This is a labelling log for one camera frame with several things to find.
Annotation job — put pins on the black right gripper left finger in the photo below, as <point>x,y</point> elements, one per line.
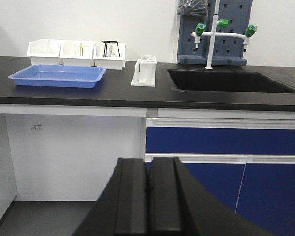
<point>121,209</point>

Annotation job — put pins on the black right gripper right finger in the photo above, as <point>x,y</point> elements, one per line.
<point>180,206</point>

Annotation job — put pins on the white test tube rack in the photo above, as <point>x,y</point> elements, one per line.
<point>145,71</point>

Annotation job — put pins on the blue-grey pegboard drying rack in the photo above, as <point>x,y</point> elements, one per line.
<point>227,50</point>

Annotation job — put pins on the blue cabinet drawer front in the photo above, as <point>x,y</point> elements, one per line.
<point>187,140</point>

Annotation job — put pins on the right blue cabinet door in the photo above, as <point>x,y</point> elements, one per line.
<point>267,197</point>

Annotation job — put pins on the black lab sink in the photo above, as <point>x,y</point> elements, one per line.
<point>228,81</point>

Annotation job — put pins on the blue plastic tray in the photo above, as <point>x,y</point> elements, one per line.
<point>58,76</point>

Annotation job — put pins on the right white storage bin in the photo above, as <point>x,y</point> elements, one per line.
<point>114,63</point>

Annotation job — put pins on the white storage bin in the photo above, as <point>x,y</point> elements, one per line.
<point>114,63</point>
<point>44,51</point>
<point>67,53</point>

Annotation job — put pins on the clear glass flask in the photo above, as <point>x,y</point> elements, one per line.
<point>111,51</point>

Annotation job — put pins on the middle white storage bin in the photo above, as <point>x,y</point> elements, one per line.
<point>67,53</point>

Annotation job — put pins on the clear glass beaker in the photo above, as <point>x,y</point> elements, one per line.
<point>76,48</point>

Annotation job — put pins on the black metal tripod stand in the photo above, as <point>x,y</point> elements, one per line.
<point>115,43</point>

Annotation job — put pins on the yellow plastic spatula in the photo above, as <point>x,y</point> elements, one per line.
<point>81,52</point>

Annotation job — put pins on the left white storage bin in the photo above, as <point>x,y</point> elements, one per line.
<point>44,51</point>

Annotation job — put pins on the white lab faucet green knobs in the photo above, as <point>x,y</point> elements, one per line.
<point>200,30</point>

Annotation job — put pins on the plastic bag of pegs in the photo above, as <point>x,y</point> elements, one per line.
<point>197,8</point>

